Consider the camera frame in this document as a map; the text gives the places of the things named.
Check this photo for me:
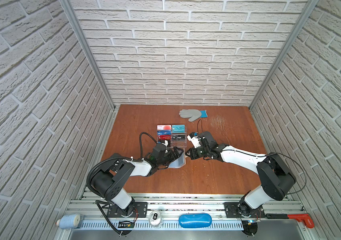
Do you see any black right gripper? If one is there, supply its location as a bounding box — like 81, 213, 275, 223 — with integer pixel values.
185, 145, 210, 160

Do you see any beige leather card holder wallet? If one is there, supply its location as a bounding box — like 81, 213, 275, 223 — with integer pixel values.
168, 154, 186, 169

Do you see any clear acrylic card display stand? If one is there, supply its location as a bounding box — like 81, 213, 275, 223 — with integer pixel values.
156, 125, 187, 148

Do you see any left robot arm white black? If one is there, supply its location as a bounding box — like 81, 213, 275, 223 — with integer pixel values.
86, 143, 184, 216

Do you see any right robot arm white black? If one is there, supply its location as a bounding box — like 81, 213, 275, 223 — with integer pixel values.
186, 144, 296, 216

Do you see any black VIP card in stand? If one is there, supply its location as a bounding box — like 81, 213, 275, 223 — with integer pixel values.
172, 135, 186, 141

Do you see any blue VIP card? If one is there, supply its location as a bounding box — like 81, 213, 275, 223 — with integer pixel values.
157, 130, 172, 136

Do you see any teal VIP card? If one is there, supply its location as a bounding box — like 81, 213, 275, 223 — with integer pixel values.
172, 125, 186, 134

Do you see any red gold VIP card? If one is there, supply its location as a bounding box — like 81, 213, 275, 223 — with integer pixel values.
157, 135, 172, 141

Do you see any white red april card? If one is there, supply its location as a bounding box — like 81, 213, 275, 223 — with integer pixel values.
157, 125, 172, 131

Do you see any grey blue work glove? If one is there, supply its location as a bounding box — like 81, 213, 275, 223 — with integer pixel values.
179, 109, 208, 122

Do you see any blue oval case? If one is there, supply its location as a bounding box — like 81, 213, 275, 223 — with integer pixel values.
179, 213, 212, 229

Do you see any silver can top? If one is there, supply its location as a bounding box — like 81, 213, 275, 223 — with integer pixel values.
148, 211, 163, 228

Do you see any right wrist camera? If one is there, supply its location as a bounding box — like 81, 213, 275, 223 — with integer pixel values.
187, 131, 218, 149

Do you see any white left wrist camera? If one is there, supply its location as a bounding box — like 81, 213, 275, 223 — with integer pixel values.
160, 140, 168, 148

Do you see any black corrugated cable left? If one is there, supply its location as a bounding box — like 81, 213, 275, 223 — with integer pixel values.
86, 131, 158, 193

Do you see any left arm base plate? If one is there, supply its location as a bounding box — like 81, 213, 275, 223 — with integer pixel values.
107, 202, 148, 218

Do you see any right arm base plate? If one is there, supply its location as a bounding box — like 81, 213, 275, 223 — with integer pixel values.
224, 202, 266, 219

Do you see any red black handled tool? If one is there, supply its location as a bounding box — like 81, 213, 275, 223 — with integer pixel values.
266, 214, 315, 229

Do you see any aluminium frame rail left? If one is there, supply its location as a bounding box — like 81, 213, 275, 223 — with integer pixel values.
61, 0, 116, 111

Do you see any aluminium frame rail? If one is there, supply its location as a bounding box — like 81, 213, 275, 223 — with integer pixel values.
249, 0, 319, 111
61, 0, 116, 111

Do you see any aluminium frame rail right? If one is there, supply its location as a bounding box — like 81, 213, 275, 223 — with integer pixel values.
249, 0, 319, 111

